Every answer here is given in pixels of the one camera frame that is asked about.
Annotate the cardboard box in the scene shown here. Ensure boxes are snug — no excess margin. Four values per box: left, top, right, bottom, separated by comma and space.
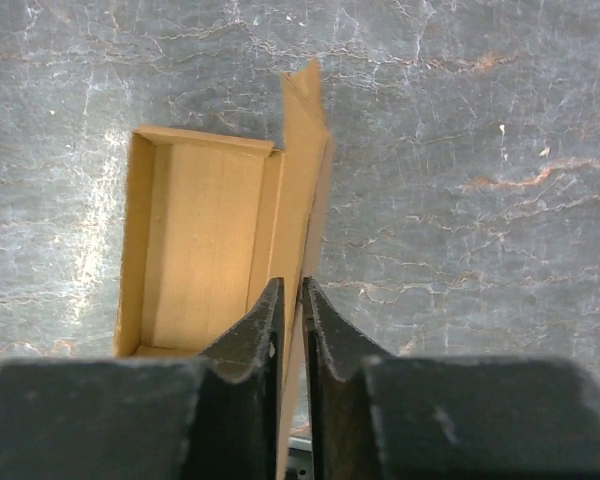
114, 61, 333, 479

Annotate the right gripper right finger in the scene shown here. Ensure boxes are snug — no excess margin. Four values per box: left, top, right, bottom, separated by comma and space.
302, 278, 600, 479

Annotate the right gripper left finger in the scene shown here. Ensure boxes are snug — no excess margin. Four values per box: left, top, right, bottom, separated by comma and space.
0, 278, 284, 479

